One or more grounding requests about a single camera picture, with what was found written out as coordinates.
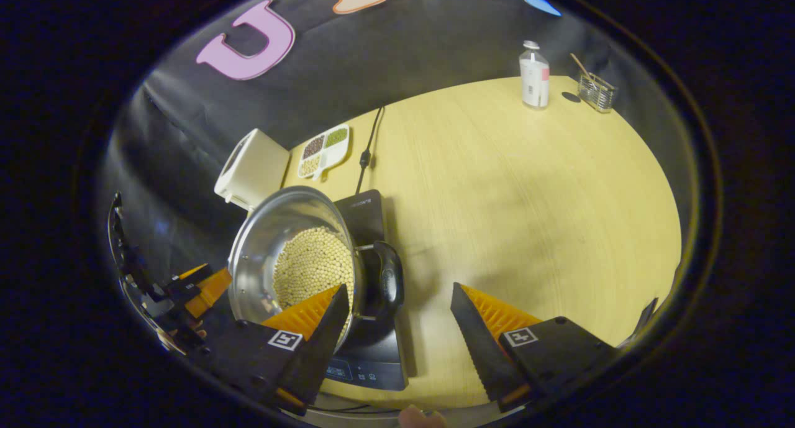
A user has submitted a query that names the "clear bottle with white label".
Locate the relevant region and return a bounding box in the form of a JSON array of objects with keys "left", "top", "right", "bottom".
[{"left": 519, "top": 40, "right": 551, "bottom": 110}]

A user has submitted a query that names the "wooden stick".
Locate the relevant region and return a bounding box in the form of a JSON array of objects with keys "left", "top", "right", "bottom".
[{"left": 570, "top": 52, "right": 597, "bottom": 84}]

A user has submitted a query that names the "steel pot with black handles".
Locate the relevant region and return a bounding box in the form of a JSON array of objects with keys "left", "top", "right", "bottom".
[{"left": 227, "top": 186, "right": 406, "bottom": 354}]

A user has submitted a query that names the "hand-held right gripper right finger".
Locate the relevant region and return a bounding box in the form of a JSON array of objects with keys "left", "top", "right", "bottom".
[{"left": 450, "top": 283, "right": 622, "bottom": 413}]

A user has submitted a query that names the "white boxy kitchen appliance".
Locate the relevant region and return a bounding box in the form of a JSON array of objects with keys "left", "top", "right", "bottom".
[{"left": 214, "top": 129, "right": 291, "bottom": 212}]

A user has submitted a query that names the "black power cable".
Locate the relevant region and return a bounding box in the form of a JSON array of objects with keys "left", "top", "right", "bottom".
[{"left": 354, "top": 107, "right": 386, "bottom": 196}]

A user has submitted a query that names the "wire mesh holder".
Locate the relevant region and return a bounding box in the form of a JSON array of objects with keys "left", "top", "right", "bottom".
[{"left": 578, "top": 71, "right": 619, "bottom": 114}]

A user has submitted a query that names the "white divided bean tray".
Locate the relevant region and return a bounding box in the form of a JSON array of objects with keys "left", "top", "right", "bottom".
[{"left": 297, "top": 124, "right": 352, "bottom": 180}]

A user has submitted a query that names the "pile of yellow soybeans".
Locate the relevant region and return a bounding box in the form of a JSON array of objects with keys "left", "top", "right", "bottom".
[{"left": 272, "top": 226, "right": 355, "bottom": 312}]

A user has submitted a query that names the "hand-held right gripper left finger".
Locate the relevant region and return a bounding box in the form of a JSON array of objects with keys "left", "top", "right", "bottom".
[{"left": 186, "top": 284, "right": 350, "bottom": 416}]

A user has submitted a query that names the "black induction cooktop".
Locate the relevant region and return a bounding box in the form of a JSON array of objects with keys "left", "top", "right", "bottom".
[{"left": 323, "top": 191, "right": 411, "bottom": 391}]

